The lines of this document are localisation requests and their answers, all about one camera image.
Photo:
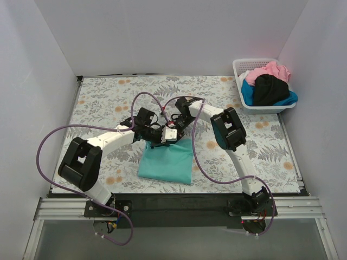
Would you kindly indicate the white plastic laundry basket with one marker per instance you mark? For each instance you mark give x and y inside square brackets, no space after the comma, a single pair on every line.
[242,65]

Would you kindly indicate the floral table cloth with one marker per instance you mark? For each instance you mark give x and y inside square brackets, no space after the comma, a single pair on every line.
[108,101]

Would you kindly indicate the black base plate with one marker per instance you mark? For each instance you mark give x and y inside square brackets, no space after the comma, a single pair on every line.
[172,210]

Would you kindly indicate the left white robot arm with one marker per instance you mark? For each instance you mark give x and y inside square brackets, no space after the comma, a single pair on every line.
[80,165]

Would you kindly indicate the teal t shirt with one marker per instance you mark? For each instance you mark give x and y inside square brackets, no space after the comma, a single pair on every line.
[171,163]

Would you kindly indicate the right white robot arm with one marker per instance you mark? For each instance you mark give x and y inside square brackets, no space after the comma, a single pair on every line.
[230,135]

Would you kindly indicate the black t shirt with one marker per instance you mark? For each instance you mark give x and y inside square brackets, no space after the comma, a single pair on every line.
[268,90]

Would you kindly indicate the aluminium frame rail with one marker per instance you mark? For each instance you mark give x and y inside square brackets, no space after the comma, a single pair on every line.
[78,209]

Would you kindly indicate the blue t shirt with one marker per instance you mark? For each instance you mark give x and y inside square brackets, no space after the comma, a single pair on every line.
[248,91]

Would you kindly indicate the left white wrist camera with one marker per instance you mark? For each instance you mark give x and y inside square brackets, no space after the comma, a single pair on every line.
[168,134]

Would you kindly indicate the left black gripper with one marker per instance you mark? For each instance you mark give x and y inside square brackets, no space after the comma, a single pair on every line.
[156,143]

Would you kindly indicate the pink t shirt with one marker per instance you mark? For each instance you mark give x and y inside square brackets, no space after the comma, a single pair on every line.
[271,68]

